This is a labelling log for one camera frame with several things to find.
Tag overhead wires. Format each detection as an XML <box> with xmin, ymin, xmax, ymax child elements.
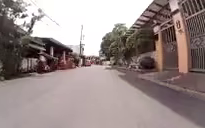
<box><xmin>29</xmin><ymin>0</ymin><xmax>62</xmax><ymax>28</ymax></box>

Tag utility pole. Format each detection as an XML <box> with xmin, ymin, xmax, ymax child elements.
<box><xmin>78</xmin><ymin>24</ymin><xmax>86</xmax><ymax>66</ymax></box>

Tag slatted canopy roof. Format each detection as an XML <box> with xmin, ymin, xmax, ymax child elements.
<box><xmin>125</xmin><ymin>0</ymin><xmax>174</xmax><ymax>37</ymax></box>

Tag paved sidewalk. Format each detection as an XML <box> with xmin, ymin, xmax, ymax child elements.
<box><xmin>118</xmin><ymin>67</ymin><xmax>205</xmax><ymax>104</ymax></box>

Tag low houses with dark roofs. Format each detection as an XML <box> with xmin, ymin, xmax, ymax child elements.
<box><xmin>19</xmin><ymin>35</ymin><xmax>75</xmax><ymax>74</ymax></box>

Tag green trees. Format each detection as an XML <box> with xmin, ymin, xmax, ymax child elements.
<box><xmin>98</xmin><ymin>23</ymin><xmax>155</xmax><ymax>67</ymax></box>

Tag red vehicle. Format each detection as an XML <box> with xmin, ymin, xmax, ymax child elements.
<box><xmin>82</xmin><ymin>58</ymin><xmax>93</xmax><ymax>67</ymax></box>

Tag leafy tree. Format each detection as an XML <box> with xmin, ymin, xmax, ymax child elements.
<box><xmin>0</xmin><ymin>0</ymin><xmax>45</xmax><ymax>82</ymax></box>

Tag metal gate with orange pillars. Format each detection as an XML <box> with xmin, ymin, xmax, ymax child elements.
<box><xmin>153</xmin><ymin>0</ymin><xmax>205</xmax><ymax>75</ymax></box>

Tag grey asphalt road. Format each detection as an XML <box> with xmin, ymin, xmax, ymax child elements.
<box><xmin>0</xmin><ymin>64</ymin><xmax>205</xmax><ymax>128</ymax></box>

